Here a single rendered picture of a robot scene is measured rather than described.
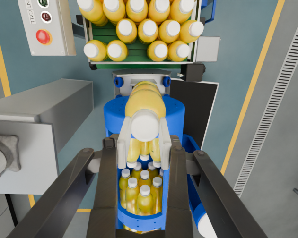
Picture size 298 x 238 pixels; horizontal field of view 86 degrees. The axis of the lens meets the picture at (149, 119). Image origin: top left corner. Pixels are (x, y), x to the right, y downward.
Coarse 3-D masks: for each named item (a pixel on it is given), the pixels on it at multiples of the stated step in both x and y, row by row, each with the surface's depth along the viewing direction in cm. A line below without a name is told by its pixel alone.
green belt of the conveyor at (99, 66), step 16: (96, 32) 64; (112, 32) 64; (128, 48) 67; (144, 48) 68; (96, 64) 69; (112, 64) 69; (128, 64) 70; (144, 64) 70; (160, 64) 71; (176, 64) 71
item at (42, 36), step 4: (36, 32) 45; (40, 32) 45; (44, 32) 45; (36, 36) 45; (40, 36) 45; (44, 36) 45; (48, 36) 45; (40, 40) 45; (44, 40) 45; (48, 40) 46
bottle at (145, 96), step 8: (136, 88) 31; (144, 88) 29; (152, 88) 30; (136, 96) 25; (144, 96) 24; (152, 96) 25; (160, 96) 28; (128, 104) 25; (136, 104) 23; (144, 104) 23; (152, 104) 23; (160, 104) 25; (128, 112) 24; (136, 112) 22; (152, 112) 22; (160, 112) 24
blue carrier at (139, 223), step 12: (108, 108) 51; (120, 108) 51; (168, 108) 52; (180, 108) 52; (108, 120) 49; (120, 120) 46; (168, 120) 46; (180, 120) 50; (108, 132) 59; (180, 132) 53; (132, 168) 82; (144, 168) 84; (120, 204) 81; (120, 216) 64; (132, 216) 60; (144, 216) 60; (156, 216) 60; (120, 228) 85; (132, 228) 62; (144, 228) 61; (156, 228) 62
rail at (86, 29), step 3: (84, 18) 55; (84, 21) 56; (87, 21) 58; (84, 24) 56; (87, 24) 58; (84, 27) 56; (87, 27) 58; (84, 30) 57; (87, 30) 58; (87, 33) 57; (87, 36) 57; (87, 39) 58; (90, 60) 61
